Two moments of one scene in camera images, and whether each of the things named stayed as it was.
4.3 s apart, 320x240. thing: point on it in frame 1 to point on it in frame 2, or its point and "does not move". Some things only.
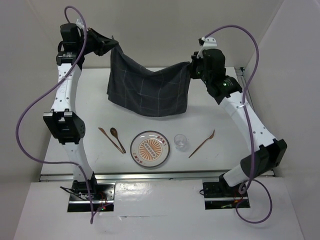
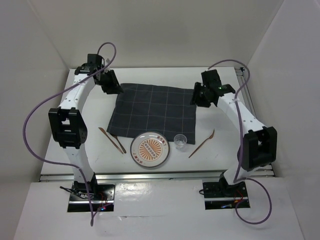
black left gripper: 103,44 to 114,86
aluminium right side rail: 240,72 does not move
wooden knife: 104,132 does not move
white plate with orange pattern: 150,148 does not move
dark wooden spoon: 114,132 does not move
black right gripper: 195,60 to 198,87
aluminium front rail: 66,177 does not move
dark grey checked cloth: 161,93 to 143,108
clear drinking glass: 180,142 does not move
